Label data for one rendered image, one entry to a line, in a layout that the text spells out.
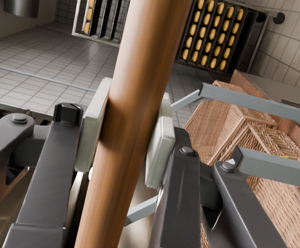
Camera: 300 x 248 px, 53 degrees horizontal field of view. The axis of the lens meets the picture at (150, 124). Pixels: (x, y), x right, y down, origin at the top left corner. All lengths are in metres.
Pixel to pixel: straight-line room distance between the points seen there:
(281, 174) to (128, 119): 0.53
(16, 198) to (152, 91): 1.14
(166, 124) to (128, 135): 0.03
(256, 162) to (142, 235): 0.70
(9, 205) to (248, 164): 0.90
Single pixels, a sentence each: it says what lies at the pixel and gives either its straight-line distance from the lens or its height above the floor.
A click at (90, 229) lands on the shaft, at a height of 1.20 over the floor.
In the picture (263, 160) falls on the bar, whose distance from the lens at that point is 0.64.
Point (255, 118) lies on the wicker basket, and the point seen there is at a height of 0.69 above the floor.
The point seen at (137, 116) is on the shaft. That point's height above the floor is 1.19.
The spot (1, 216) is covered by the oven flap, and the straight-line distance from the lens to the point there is 1.21.
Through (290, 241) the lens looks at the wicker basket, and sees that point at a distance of 1.09.
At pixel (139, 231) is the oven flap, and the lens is 1.24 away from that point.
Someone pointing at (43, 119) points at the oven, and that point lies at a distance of 1.88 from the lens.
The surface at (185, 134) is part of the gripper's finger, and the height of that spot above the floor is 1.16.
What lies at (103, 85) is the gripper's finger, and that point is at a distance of 0.18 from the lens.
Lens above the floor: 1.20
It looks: 6 degrees down
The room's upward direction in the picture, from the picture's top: 76 degrees counter-clockwise
